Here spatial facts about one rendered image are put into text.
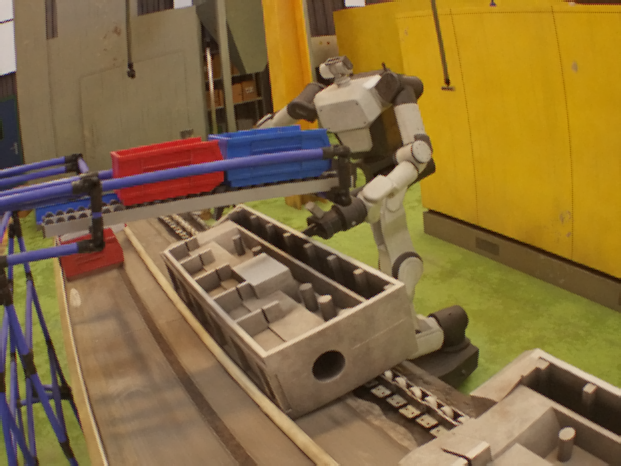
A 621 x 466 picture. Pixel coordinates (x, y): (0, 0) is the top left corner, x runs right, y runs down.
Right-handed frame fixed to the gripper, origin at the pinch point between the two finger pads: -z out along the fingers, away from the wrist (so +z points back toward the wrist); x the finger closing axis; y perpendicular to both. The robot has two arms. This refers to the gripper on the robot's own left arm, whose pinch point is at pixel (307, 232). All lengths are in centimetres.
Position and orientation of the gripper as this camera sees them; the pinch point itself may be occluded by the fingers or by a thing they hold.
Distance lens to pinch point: 186.5
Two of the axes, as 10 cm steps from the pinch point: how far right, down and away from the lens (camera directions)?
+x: -4.7, -2.3, 8.5
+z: 8.4, -4.0, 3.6
